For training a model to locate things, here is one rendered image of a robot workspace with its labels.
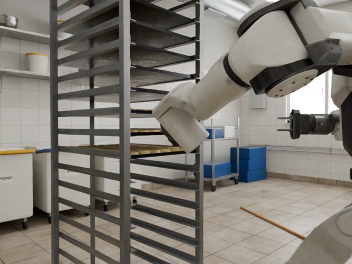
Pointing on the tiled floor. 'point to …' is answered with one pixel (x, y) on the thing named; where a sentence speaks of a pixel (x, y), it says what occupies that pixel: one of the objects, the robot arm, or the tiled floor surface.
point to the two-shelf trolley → (214, 160)
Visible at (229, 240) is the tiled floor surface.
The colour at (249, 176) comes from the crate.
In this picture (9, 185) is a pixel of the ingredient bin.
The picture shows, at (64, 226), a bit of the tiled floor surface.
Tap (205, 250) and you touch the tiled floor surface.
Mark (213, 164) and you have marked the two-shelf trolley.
